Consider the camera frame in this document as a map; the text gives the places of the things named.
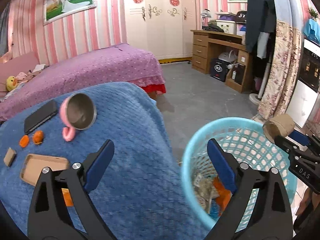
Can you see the wooden desk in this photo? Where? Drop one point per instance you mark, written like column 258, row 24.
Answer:
column 209, row 45

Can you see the framed wedding photo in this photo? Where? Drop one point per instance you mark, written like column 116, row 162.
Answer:
column 56, row 9

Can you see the cardboard tube with orange peel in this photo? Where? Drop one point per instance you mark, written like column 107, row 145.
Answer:
column 9, row 157

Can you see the cream wardrobe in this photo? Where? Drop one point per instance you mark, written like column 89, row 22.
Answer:
column 162, row 27

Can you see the small cardboard tube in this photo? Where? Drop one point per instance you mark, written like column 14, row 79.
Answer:
column 282, row 125

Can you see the dark hanging coat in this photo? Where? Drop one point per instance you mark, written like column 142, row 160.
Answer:
column 260, row 23

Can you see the yellow duck plush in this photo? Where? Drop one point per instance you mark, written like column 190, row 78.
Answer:
column 11, row 83

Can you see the orange plastic bag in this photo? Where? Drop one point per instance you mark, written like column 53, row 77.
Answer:
column 224, row 194

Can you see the white storage box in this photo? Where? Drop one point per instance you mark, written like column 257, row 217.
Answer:
column 227, row 26

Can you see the black box under desk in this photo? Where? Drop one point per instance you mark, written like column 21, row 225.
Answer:
column 218, row 69

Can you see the light blue plastic basket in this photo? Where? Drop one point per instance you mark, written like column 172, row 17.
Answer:
column 245, row 140

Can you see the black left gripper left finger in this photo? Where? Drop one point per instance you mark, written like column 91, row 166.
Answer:
column 48, row 214

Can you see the black phone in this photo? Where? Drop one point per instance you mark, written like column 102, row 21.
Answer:
column 43, row 114

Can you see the pink headboard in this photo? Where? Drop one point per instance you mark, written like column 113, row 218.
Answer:
column 13, row 67

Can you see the orange bottle cap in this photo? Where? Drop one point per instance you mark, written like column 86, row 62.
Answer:
column 24, row 141

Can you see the floral curtain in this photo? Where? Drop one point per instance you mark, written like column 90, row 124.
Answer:
column 283, row 72

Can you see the pink metal-lined mug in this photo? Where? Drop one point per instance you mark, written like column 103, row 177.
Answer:
column 77, row 112

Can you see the orange peel piece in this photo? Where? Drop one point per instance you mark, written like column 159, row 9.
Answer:
column 38, row 137

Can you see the tan phone case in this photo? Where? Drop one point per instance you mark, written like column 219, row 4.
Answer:
column 35, row 163

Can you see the person's right hand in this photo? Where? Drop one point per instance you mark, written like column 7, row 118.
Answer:
column 309, row 197

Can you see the purple dotted bed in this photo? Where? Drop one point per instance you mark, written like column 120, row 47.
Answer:
column 119, row 63

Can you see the blue plastic bag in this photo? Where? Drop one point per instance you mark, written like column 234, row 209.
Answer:
column 214, row 210

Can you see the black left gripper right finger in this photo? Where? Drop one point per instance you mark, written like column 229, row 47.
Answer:
column 259, row 207

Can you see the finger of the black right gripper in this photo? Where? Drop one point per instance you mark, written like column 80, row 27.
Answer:
column 286, row 145
column 301, row 138

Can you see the blue textured blanket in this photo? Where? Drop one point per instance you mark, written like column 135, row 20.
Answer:
column 140, row 195

